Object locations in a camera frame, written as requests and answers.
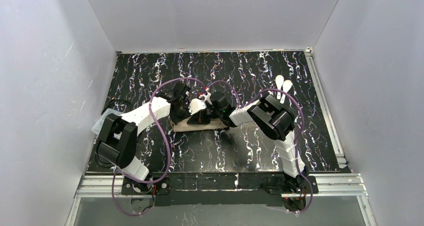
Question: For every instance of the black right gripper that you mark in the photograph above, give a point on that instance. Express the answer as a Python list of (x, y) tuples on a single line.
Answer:
[(205, 115)]

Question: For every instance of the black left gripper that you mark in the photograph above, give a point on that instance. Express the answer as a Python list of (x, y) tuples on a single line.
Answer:
[(180, 110)]

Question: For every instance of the beige cloth napkin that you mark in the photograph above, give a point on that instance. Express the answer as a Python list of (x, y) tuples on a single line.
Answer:
[(183, 126)]

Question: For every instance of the white spoon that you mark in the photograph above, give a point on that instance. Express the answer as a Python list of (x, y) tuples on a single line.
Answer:
[(279, 80), (286, 86)]

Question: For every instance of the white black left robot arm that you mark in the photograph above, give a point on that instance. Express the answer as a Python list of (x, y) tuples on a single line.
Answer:
[(118, 137)]

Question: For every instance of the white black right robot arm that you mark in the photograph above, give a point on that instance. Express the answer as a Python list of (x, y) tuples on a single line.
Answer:
[(273, 119)]

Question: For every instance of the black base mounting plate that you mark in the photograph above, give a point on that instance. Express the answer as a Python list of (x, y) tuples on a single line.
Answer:
[(212, 188)]

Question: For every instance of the clear plastic box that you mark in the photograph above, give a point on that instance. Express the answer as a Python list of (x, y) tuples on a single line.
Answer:
[(99, 123)]

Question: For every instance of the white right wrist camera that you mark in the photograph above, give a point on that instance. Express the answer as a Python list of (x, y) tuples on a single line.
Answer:
[(206, 97)]

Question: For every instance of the aluminium front frame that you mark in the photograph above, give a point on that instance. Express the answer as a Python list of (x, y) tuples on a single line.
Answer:
[(329, 185)]

